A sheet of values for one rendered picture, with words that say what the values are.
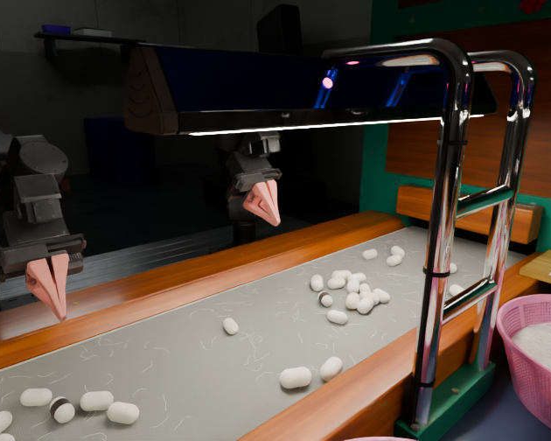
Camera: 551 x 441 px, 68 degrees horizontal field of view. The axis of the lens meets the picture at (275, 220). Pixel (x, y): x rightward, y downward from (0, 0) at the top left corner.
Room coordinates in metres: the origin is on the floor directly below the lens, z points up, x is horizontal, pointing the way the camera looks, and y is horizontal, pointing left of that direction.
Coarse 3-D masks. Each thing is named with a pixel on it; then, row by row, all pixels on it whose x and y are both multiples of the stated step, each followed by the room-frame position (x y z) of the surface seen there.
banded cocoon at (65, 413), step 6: (60, 396) 0.37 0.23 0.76; (60, 408) 0.35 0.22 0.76; (66, 408) 0.35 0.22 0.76; (72, 408) 0.36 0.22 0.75; (54, 414) 0.35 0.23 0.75; (60, 414) 0.35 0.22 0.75; (66, 414) 0.35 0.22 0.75; (72, 414) 0.35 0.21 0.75; (60, 420) 0.34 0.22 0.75; (66, 420) 0.35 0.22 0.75
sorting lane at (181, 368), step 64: (384, 256) 0.82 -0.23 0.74; (512, 256) 0.82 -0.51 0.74; (192, 320) 0.56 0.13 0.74; (256, 320) 0.56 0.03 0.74; (320, 320) 0.56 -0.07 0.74; (384, 320) 0.56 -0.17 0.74; (0, 384) 0.41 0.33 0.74; (64, 384) 0.41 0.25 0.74; (128, 384) 0.41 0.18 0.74; (192, 384) 0.41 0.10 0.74; (256, 384) 0.41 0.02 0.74; (320, 384) 0.41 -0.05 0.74
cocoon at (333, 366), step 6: (330, 360) 0.43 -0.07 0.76; (336, 360) 0.43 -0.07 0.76; (324, 366) 0.42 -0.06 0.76; (330, 366) 0.42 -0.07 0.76; (336, 366) 0.42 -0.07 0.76; (342, 366) 0.43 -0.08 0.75; (324, 372) 0.41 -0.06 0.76; (330, 372) 0.41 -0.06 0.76; (336, 372) 0.42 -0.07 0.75; (324, 378) 0.41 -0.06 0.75; (330, 378) 0.41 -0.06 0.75
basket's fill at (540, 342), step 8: (528, 328) 0.56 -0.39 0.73; (536, 328) 0.55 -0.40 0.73; (544, 328) 0.55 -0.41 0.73; (520, 336) 0.53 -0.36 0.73; (528, 336) 0.53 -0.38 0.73; (536, 336) 0.52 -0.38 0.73; (544, 336) 0.52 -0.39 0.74; (520, 344) 0.51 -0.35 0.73; (528, 344) 0.50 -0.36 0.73; (536, 344) 0.50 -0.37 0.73; (544, 344) 0.50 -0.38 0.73; (528, 352) 0.48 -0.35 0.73; (536, 352) 0.48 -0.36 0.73; (544, 352) 0.49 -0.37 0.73; (544, 360) 0.47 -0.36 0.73
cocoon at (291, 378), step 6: (282, 372) 0.41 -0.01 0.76; (288, 372) 0.41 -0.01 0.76; (294, 372) 0.41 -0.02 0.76; (300, 372) 0.41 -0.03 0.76; (306, 372) 0.41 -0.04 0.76; (282, 378) 0.40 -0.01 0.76; (288, 378) 0.40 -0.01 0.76; (294, 378) 0.40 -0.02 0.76; (300, 378) 0.40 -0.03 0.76; (306, 378) 0.40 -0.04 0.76; (282, 384) 0.40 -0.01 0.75; (288, 384) 0.40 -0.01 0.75; (294, 384) 0.40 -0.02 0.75; (300, 384) 0.40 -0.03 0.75; (306, 384) 0.40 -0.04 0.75
